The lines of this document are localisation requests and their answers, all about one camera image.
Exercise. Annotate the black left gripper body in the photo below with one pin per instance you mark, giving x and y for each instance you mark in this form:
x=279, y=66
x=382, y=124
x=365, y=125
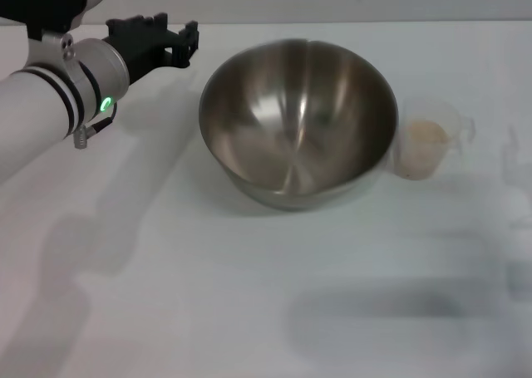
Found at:
x=141, y=45

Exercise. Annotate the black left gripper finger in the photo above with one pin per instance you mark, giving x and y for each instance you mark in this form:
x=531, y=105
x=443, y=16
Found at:
x=182, y=58
x=189, y=35

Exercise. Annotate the stainless steel mixing bowl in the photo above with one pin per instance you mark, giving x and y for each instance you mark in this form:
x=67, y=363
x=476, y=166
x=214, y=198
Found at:
x=299, y=124

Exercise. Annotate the clear plastic measuring cup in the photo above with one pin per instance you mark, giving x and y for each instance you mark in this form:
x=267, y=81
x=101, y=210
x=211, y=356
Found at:
x=424, y=106

